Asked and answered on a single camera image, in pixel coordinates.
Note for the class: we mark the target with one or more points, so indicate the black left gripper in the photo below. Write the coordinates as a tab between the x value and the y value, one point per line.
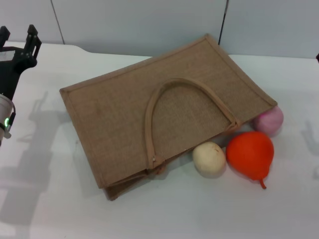
7	72

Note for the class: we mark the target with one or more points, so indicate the brown jute handbag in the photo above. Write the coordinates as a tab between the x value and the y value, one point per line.
149	112

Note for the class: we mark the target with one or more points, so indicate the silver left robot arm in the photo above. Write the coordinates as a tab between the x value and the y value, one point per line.
5	112

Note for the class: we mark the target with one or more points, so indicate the beige round fruit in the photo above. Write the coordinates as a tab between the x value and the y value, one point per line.
209	159

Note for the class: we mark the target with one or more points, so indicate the orange pear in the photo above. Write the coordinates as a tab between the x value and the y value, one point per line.
250	154

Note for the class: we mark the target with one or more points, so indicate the pink round fruit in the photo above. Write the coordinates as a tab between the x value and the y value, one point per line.
270	120

